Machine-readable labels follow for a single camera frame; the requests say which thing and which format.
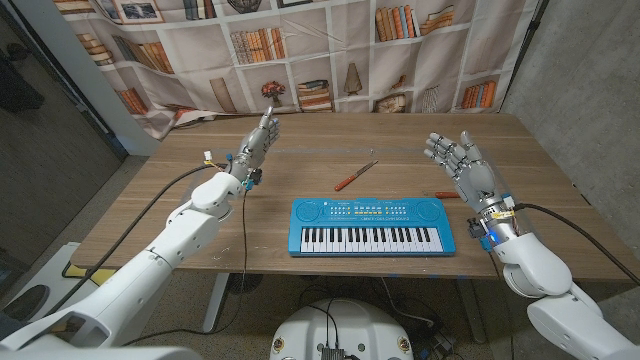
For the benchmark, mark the blue toy piano keyboard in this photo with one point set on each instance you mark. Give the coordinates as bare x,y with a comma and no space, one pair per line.
370,215

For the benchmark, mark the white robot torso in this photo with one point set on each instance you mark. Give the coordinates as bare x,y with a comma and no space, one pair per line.
360,325

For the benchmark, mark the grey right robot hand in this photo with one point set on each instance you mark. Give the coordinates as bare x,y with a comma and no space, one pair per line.
475,177

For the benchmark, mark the black round floor object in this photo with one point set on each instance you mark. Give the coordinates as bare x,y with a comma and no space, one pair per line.
245,284

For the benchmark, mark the small grey electronics box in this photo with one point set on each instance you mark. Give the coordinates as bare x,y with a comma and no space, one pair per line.
332,354

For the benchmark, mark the printed bookshelf backdrop cloth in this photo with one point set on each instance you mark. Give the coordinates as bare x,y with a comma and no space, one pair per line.
310,70

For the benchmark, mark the floor power strip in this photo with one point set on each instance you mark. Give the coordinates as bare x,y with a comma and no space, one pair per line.
440,342

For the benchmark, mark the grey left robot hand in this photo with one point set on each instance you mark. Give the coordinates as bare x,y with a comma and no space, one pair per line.
255,147

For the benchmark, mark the white table leg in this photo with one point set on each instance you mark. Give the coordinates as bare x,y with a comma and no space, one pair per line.
216,300

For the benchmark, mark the yellow flat pad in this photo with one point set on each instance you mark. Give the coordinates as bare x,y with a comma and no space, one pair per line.
82,272

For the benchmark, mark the black backdrop stand pole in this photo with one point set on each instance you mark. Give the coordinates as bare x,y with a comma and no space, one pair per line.
525,50

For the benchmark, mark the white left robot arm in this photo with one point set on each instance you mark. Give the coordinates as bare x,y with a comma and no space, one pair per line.
190,230

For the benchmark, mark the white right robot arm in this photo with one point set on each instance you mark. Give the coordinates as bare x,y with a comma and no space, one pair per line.
540,270

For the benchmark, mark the white floor platform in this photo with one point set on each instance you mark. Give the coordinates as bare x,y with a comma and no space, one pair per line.
50,270

